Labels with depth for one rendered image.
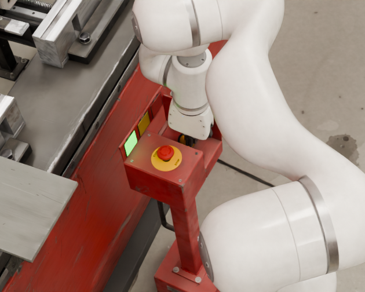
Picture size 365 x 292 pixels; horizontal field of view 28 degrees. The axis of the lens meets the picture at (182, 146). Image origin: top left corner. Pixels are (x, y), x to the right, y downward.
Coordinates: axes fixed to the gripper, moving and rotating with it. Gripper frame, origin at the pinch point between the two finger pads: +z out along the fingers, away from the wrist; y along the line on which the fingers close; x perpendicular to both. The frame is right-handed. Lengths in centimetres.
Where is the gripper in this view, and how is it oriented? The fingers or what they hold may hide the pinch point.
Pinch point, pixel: (190, 137)
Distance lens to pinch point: 176.3
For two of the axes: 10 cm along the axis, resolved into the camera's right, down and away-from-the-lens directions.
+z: 0.1, 5.2, 8.5
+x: 4.1, -7.8, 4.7
